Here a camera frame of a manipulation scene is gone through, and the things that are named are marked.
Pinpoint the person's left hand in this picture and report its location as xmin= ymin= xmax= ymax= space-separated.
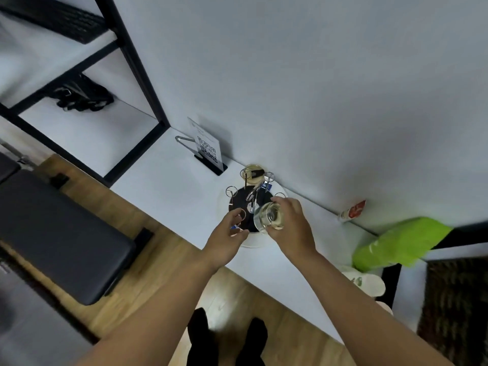
xmin=202 ymin=209 xmax=250 ymax=269

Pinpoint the person's right hand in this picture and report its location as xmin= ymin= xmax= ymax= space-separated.
xmin=265 ymin=197 xmax=318 ymax=264

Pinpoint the clear drinking glass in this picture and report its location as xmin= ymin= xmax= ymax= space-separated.
xmin=253 ymin=202 xmax=286 ymax=234

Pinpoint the metal cup rack black base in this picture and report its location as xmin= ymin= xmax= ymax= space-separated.
xmin=225 ymin=168 xmax=288 ymax=235

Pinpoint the person's right forearm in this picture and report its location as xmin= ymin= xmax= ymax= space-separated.
xmin=289 ymin=251 xmax=455 ymax=366

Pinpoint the person's left forearm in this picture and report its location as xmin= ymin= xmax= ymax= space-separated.
xmin=75 ymin=256 xmax=226 ymax=366

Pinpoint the clear glass amber bottom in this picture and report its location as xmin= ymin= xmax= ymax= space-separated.
xmin=241 ymin=164 xmax=267 ymax=184

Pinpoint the red white tube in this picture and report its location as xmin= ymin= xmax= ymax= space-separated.
xmin=339 ymin=200 xmax=367 ymax=223

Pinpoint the white code sign black stand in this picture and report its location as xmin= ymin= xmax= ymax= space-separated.
xmin=187 ymin=117 xmax=228 ymax=176

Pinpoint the person's right black shoe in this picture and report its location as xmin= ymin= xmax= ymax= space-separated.
xmin=235 ymin=318 xmax=268 ymax=366

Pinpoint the person's black shoe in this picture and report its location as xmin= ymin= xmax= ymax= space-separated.
xmin=186 ymin=307 xmax=219 ymax=366
xmin=235 ymin=318 xmax=268 ymax=366

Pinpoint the person's left black shoe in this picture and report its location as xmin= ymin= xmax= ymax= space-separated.
xmin=186 ymin=307 xmax=219 ymax=366

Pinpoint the green plastic bag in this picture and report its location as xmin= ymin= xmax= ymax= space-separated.
xmin=351 ymin=217 xmax=453 ymax=272

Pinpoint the black padded bench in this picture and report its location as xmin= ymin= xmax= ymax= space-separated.
xmin=0 ymin=169 xmax=155 ymax=306

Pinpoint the dark brown mat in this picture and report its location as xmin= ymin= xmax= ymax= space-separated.
xmin=417 ymin=257 xmax=488 ymax=366

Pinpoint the grey cabinet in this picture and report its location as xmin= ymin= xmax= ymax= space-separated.
xmin=0 ymin=259 xmax=97 ymax=366

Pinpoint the black keyboard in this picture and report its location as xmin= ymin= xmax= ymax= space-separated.
xmin=0 ymin=0 xmax=110 ymax=45

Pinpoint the metal wire hook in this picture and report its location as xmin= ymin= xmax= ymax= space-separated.
xmin=175 ymin=135 xmax=196 ymax=153

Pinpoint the black table frame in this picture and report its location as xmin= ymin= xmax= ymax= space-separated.
xmin=380 ymin=221 xmax=488 ymax=310

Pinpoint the black metal shelf frame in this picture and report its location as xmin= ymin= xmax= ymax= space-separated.
xmin=0 ymin=0 xmax=171 ymax=188

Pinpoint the black strap bundle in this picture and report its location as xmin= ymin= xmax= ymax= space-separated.
xmin=53 ymin=74 xmax=115 ymax=113

